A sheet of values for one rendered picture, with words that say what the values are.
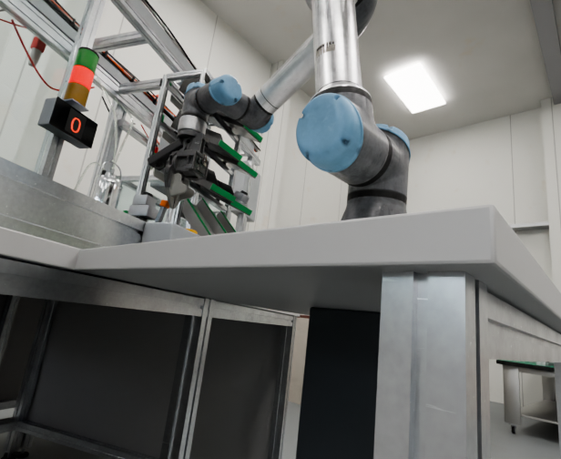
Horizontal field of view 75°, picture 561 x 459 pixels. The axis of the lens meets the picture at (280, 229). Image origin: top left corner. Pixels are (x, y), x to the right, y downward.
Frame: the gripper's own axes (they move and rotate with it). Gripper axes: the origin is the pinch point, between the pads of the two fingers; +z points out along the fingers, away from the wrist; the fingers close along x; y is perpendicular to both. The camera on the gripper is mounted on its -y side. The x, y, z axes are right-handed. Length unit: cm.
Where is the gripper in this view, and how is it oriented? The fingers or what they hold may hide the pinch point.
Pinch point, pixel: (170, 204)
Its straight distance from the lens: 101.4
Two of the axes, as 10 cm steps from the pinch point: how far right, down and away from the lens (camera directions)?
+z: -1.2, 9.6, -2.5
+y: 9.4, 0.3, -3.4
